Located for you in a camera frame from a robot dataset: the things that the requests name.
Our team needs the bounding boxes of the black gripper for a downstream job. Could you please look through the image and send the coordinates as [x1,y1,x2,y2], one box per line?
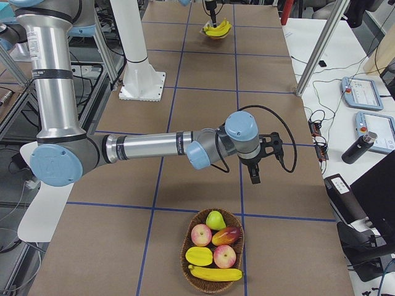
[248,132,283,184]

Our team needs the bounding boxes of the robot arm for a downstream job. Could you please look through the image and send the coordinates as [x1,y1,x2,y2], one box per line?
[10,1,284,187]
[177,0,219,28]

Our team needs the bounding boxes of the grey square plate orange rim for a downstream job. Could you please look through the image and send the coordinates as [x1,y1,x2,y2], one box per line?
[201,27,231,40]

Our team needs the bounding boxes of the woven brown fruit basket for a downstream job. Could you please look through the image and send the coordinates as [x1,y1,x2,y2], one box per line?
[180,208,244,294]

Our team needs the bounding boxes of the green pear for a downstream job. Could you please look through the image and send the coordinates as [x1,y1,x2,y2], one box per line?
[206,210,226,231]

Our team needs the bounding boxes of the dark red mango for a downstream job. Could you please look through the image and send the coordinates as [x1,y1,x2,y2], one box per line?
[212,226,241,246]

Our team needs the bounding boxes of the pink apple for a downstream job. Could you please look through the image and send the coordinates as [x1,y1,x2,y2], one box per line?
[191,224,212,247]
[214,245,236,269]

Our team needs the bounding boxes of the yellow lemon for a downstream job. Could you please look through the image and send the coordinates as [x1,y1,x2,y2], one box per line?
[185,247,214,266]

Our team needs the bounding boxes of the black printer box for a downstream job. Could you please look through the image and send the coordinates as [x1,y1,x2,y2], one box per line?
[324,174,367,224]

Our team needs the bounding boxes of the black drink bottle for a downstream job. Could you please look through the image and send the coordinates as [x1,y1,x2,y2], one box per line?
[341,131,378,164]

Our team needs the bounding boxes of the black monitor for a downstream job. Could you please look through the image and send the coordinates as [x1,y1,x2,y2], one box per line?
[351,152,394,240]

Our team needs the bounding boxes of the small black puck device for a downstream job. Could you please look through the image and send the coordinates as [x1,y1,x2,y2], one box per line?
[318,60,327,67]

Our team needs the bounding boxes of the upper teach pendant tablet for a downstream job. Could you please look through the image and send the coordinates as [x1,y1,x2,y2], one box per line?
[341,76,383,111]

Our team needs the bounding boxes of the teach pendant tablet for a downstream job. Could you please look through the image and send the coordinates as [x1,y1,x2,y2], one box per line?
[355,111,394,154]
[341,76,383,111]

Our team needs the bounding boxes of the lower teach pendant tablet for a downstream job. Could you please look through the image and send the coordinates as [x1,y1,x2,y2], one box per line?
[355,111,394,154]

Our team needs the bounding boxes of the white plastic chair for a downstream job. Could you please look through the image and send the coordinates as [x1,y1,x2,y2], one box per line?
[17,138,75,244]

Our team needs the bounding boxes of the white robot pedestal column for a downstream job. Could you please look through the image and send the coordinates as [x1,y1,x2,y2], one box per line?
[110,0,166,101]

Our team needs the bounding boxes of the aluminium frame post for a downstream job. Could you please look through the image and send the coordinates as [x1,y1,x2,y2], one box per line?
[295,0,350,97]

